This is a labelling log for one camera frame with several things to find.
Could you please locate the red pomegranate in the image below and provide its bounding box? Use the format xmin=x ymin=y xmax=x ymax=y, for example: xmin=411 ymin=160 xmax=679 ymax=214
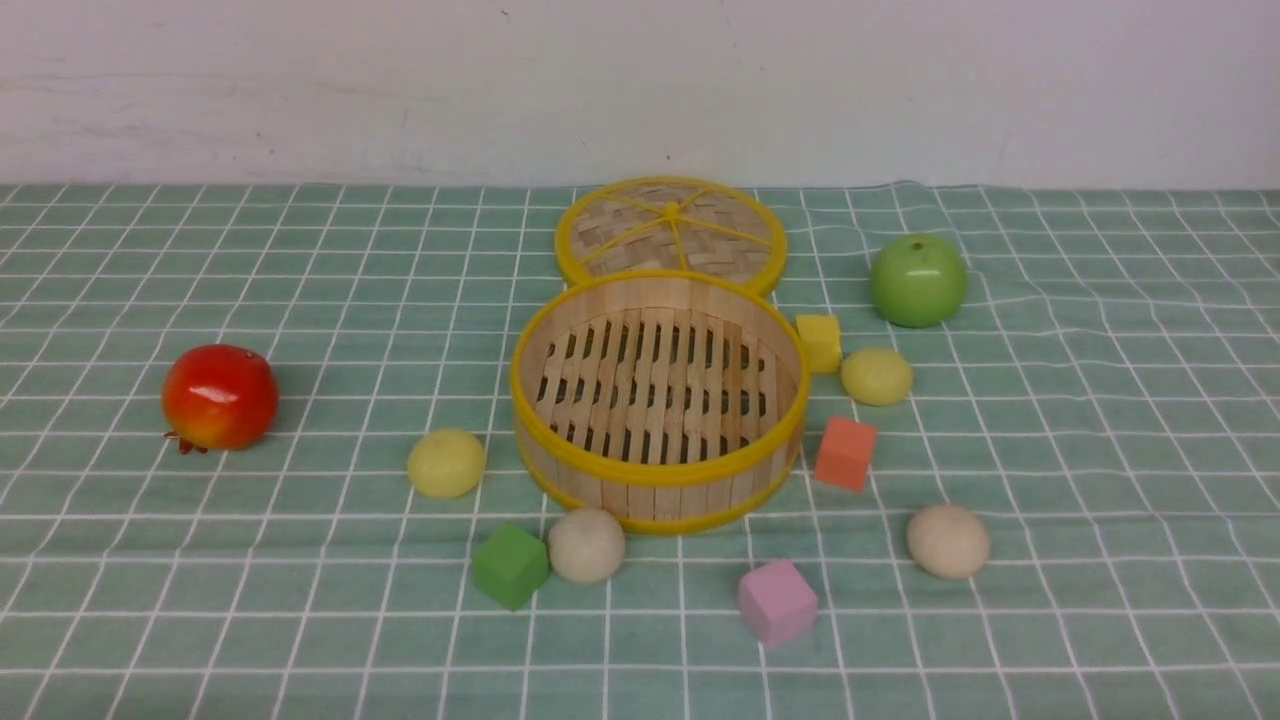
xmin=161 ymin=345 xmax=280 ymax=455

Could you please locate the yellow cube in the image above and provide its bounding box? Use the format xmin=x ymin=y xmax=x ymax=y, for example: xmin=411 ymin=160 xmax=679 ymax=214
xmin=794 ymin=314 xmax=844 ymax=374

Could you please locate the pink cube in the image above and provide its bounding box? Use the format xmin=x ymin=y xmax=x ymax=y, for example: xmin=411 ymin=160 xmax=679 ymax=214
xmin=737 ymin=559 xmax=818 ymax=648

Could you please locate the white bun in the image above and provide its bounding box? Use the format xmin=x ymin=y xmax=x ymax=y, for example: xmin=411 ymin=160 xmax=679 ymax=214
xmin=906 ymin=503 xmax=991 ymax=582
xmin=547 ymin=509 xmax=626 ymax=585

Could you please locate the orange cube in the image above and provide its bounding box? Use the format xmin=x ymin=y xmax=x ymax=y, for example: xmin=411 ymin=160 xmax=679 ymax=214
xmin=813 ymin=416 xmax=878 ymax=493

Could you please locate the green checkered tablecloth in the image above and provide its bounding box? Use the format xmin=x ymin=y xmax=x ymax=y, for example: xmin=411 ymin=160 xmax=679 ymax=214
xmin=1 ymin=182 xmax=1279 ymax=719

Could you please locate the green apple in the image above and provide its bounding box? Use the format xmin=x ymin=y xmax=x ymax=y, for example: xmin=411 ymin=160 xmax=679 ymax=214
xmin=869 ymin=233 xmax=968 ymax=328

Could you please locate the bamboo steamer tray yellow rim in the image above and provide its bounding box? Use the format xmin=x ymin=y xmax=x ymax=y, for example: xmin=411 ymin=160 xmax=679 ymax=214
xmin=509 ymin=270 xmax=812 ymax=536

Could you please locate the woven bamboo steamer lid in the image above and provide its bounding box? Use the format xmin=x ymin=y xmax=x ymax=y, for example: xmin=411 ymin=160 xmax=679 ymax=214
xmin=554 ymin=176 xmax=788 ymax=296

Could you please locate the green cube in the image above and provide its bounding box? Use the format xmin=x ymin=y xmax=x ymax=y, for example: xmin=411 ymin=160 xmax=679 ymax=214
xmin=471 ymin=523 xmax=550 ymax=611

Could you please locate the yellow bun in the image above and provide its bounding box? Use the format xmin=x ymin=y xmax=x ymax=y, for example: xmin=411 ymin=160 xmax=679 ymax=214
xmin=838 ymin=346 xmax=914 ymax=407
xmin=406 ymin=428 xmax=486 ymax=498

